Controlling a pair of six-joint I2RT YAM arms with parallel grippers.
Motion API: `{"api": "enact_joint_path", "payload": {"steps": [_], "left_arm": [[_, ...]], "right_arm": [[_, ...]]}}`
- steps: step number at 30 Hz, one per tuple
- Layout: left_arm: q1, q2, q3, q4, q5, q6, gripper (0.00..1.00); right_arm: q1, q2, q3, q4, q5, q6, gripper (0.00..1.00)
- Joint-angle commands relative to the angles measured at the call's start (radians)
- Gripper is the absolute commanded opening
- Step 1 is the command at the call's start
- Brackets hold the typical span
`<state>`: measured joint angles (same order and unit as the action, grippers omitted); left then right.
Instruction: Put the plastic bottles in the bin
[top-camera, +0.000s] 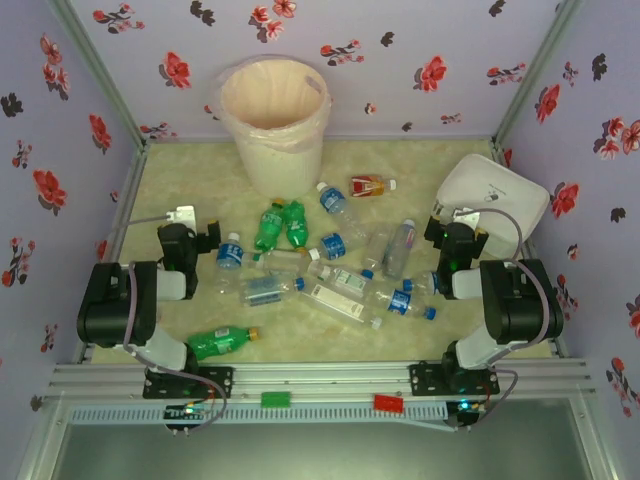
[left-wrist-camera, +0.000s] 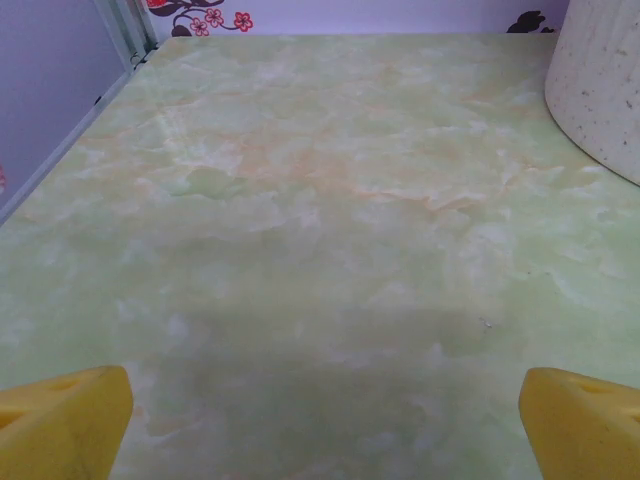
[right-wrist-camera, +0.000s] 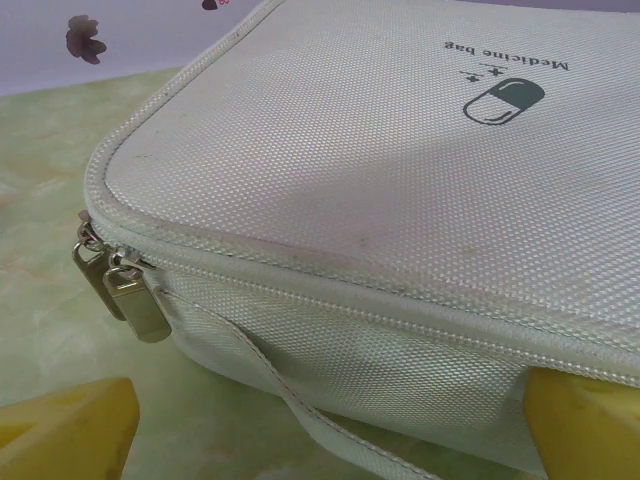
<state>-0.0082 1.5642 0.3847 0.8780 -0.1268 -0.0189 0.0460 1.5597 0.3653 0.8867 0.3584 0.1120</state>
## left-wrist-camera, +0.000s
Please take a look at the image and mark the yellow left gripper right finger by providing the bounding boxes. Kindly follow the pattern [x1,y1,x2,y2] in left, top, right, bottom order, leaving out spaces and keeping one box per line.
[518,367,640,480]

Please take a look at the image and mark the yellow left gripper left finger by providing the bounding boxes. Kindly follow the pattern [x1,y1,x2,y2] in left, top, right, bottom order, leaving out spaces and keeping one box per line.
[0,365,135,480]

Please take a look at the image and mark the beige speckled plastic bin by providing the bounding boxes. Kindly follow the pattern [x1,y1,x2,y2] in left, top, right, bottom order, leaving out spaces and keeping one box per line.
[544,0,640,187]

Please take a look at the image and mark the aluminium table side rail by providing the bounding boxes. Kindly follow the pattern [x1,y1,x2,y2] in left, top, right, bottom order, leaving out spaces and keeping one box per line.
[0,47,151,226]

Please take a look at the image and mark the aluminium frame post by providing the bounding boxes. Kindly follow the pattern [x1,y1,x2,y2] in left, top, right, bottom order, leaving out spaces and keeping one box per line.
[96,0,157,69]

